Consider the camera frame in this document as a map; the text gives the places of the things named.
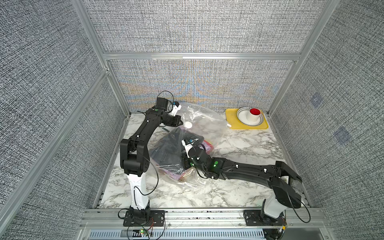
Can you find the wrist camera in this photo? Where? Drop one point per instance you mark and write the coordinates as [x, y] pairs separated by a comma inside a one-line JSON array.
[[187, 147], [176, 107]]

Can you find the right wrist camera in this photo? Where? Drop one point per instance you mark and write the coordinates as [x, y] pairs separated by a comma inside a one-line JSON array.
[[187, 147]]

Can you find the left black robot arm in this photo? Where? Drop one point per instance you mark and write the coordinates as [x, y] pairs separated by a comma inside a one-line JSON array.
[[134, 153]]

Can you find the clear plastic vacuum bag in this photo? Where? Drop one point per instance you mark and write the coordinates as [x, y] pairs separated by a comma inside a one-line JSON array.
[[202, 128]]

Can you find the colourful folded clothes stack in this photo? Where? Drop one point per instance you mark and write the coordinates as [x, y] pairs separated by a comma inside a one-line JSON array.
[[171, 161]]

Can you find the black trousers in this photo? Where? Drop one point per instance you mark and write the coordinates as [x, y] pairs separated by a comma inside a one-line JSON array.
[[176, 135]]

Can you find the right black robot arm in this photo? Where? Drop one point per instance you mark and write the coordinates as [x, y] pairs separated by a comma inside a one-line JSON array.
[[278, 177]]

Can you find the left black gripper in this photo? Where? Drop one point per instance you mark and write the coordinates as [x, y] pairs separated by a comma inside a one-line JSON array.
[[175, 123]]

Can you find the white cup red inside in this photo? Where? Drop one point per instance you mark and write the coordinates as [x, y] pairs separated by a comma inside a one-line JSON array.
[[253, 116]]

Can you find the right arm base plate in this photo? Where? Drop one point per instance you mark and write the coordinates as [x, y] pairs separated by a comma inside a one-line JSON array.
[[264, 217]]

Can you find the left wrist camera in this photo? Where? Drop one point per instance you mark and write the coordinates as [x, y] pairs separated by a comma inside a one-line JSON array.
[[176, 107]]

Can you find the aluminium front rail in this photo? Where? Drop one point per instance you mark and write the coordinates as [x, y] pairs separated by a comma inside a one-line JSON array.
[[205, 218]]

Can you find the white patterned bowl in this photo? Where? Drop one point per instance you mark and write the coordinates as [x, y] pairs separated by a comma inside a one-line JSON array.
[[242, 116]]

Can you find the yellow plastic tray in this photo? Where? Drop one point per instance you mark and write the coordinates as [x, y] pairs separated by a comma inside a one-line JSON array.
[[236, 124]]

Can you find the white slotted cable duct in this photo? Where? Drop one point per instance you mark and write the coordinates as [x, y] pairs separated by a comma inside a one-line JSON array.
[[179, 234]]

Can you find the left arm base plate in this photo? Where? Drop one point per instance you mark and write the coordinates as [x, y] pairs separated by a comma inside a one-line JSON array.
[[136, 218]]

